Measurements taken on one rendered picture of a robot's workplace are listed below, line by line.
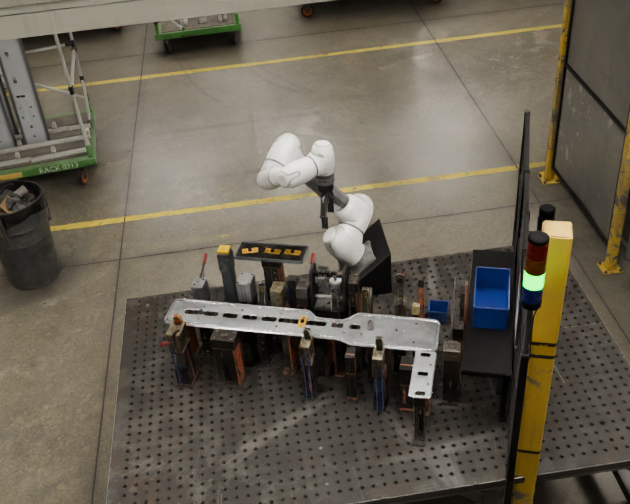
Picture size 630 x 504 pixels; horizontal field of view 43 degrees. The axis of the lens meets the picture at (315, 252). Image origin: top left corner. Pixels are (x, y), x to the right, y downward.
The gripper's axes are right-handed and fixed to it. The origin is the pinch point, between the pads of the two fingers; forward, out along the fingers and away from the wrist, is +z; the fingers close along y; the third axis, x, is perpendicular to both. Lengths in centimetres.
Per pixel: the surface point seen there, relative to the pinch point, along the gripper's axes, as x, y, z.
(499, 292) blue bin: 83, -6, 43
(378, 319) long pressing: 26, 18, 46
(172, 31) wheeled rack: -295, -509, 118
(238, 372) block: -40, 46, 65
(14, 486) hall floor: -176, 76, 146
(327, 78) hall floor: -105, -456, 146
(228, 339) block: -43, 45, 43
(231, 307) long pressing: -50, 19, 46
